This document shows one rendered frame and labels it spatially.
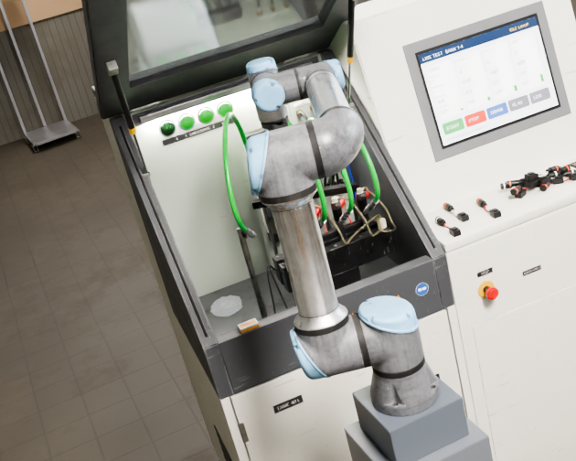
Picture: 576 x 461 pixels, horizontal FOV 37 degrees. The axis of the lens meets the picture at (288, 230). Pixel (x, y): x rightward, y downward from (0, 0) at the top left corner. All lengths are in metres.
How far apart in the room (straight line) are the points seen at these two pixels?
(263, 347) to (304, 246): 0.59
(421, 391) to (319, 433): 0.63
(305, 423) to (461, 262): 0.61
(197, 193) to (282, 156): 1.01
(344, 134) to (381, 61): 0.86
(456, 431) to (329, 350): 0.35
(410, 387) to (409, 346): 0.09
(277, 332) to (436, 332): 0.47
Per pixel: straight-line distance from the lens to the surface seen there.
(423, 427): 1.89
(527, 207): 2.50
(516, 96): 2.69
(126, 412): 3.91
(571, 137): 2.79
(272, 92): 2.02
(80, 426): 3.95
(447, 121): 2.58
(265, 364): 2.28
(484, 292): 2.47
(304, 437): 2.44
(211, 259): 2.71
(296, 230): 1.70
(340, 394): 2.41
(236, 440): 2.37
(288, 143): 1.66
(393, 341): 1.80
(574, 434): 2.92
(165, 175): 2.60
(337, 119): 1.69
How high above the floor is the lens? 2.03
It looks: 23 degrees down
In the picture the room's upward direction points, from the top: 15 degrees counter-clockwise
